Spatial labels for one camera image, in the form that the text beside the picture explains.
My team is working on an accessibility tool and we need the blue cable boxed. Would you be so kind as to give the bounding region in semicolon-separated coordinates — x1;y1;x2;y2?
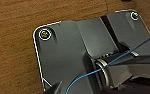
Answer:
64;34;150;94

